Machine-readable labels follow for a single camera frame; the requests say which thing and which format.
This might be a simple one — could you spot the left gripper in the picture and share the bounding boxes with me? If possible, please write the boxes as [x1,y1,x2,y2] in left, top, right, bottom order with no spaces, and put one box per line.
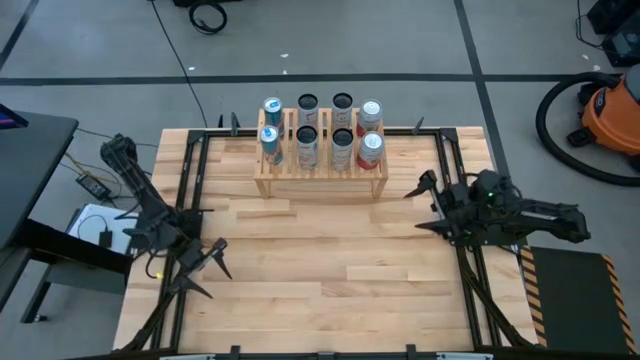
[169,237,234,300]

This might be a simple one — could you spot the Celsius Peach Vibe can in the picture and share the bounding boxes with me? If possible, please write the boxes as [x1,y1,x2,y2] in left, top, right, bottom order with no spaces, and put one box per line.
[296,93,320,129]
[295,124,320,171]

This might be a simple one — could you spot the long black floor cable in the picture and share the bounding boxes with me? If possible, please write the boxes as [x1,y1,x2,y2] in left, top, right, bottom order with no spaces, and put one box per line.
[148,0,209,129]

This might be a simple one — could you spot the dark screen device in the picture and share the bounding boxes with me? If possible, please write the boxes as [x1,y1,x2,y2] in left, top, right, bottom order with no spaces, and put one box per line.
[0,103,30,131]

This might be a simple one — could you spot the black equipment case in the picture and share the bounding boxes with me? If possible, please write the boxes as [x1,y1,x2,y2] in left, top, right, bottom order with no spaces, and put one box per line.
[574,0,640,69]

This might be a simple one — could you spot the coiled black cable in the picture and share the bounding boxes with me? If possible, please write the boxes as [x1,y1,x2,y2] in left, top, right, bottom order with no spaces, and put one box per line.
[187,0,229,36]

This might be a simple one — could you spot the white paper sheet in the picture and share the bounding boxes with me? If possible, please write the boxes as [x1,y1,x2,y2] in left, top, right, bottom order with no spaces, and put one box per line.
[66,202,134,256]

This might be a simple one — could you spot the silver-top red-bottomed can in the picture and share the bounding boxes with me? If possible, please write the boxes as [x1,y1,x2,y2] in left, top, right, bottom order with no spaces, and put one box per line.
[356,130,386,171]
[356,98,384,139]

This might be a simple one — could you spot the black power adapter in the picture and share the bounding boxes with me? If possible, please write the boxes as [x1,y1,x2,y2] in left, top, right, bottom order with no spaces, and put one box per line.
[74,173,112,201]

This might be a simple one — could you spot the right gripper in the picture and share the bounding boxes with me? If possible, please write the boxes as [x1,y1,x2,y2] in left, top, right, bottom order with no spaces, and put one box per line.
[402,169,476,239]

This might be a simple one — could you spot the orange shop vacuum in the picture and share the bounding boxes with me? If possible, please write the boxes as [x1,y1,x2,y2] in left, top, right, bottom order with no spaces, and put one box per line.
[534,71,640,188]
[567,63,640,171]

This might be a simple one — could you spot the black metal table frame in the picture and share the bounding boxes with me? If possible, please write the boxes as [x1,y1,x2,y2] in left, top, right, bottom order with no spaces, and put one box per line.
[117,127,536,360]

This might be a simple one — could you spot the black hazard-striped floor mat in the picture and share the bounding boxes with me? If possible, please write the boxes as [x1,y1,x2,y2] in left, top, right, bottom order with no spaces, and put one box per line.
[518,244,639,356]

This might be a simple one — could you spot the Celsius Tropical Vibe can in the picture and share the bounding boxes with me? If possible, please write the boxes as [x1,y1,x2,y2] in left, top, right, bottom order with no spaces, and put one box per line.
[331,91,355,130]
[330,127,355,174]

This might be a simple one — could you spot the teal Red Bull can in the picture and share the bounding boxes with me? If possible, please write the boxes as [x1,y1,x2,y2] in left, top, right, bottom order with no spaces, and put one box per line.
[258,125,284,166]
[262,96,286,139]

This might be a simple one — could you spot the wooden slatted shelf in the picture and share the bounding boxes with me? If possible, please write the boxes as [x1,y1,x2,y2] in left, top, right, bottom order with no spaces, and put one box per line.
[253,107,390,200]

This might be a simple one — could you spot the black desk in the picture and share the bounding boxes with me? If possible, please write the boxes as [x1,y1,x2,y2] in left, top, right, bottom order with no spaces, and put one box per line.
[0,110,134,324]

